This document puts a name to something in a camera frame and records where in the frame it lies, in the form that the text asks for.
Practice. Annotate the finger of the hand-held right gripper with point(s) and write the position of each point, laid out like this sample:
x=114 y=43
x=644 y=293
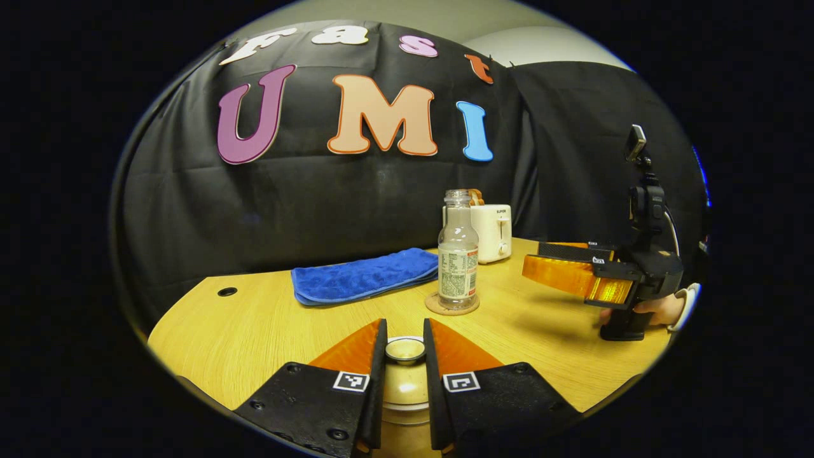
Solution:
x=559 y=275
x=572 y=251

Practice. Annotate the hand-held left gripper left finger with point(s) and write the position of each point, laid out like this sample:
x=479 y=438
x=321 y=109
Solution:
x=379 y=381

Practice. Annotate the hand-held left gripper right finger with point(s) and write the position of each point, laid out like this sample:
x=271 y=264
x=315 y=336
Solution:
x=432 y=381

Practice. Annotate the white teacup lid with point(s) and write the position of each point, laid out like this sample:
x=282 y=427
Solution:
x=406 y=381

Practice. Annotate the round wooden coaster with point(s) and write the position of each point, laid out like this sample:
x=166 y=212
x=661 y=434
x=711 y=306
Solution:
x=434 y=308

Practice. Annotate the clear glass water bottle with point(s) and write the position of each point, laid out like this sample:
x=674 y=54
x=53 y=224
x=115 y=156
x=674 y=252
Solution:
x=458 y=267

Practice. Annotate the white toaster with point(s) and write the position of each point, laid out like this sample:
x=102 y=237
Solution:
x=495 y=235

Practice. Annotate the blue folded towel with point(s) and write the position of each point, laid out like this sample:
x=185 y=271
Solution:
x=362 y=278

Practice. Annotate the toast slice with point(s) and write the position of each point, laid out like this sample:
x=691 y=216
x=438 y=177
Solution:
x=477 y=197

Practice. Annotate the black backdrop cloth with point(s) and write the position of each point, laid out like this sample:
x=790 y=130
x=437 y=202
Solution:
x=191 y=210

